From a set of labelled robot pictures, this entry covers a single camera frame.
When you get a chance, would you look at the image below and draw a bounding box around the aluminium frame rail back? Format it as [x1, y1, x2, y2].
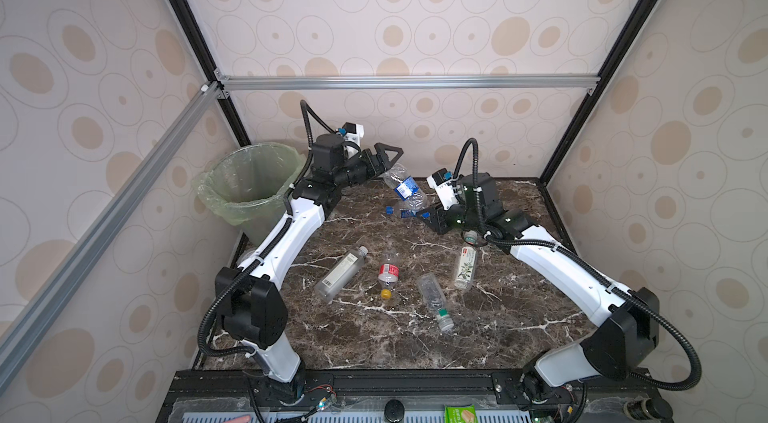
[222, 74, 600, 91]

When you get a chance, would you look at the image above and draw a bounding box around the grey mesh waste bin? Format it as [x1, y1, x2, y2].
[200, 141, 307, 247]

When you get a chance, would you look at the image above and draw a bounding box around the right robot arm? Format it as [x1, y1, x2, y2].
[426, 169, 658, 387]

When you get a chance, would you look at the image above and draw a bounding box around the green snack packet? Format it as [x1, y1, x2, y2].
[444, 405, 479, 423]

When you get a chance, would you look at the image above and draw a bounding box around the clear bottle pink label blue cap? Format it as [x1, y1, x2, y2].
[385, 206, 431, 219]

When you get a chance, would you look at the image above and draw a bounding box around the clear bottle green label grey cap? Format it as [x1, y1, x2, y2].
[454, 230, 479, 290]

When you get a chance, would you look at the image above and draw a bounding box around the clear bottle white cap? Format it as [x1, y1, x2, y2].
[314, 246, 368, 303]

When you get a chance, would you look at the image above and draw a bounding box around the aluminium frame rail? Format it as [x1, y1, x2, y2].
[1, 81, 223, 392]
[222, 74, 600, 91]

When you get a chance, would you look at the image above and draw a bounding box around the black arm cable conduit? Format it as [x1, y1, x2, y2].
[451, 137, 703, 392]
[196, 100, 337, 358]

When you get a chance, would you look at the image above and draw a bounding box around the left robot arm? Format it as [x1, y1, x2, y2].
[198, 133, 403, 384]

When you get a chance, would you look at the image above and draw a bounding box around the clear bottle red label yellow cap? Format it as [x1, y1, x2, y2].
[378, 253, 400, 300]

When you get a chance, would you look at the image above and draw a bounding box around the green plastic bin liner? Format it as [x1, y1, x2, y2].
[191, 140, 308, 227]

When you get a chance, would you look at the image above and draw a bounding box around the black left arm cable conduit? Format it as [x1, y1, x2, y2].
[196, 100, 337, 358]

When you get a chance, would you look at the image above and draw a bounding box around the clear bottle green neck band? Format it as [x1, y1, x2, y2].
[417, 273, 454, 333]

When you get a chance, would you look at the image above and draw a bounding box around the clear Pocari bottle blue label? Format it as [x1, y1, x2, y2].
[382, 163, 428, 214]

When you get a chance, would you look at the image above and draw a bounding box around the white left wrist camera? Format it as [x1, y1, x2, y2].
[339, 122, 364, 146]

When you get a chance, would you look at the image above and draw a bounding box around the black round knob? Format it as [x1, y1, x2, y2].
[383, 399, 406, 423]

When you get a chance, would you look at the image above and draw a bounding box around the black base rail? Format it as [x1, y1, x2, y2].
[156, 370, 673, 422]

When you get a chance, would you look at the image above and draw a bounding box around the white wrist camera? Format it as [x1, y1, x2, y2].
[427, 168, 458, 211]
[339, 122, 364, 146]

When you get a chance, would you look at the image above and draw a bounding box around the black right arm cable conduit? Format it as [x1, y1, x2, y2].
[451, 137, 703, 392]

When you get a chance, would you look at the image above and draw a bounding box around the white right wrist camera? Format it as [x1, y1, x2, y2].
[427, 168, 458, 211]

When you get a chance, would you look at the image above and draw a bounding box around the aluminium frame rail left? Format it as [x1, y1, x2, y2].
[1, 81, 223, 392]

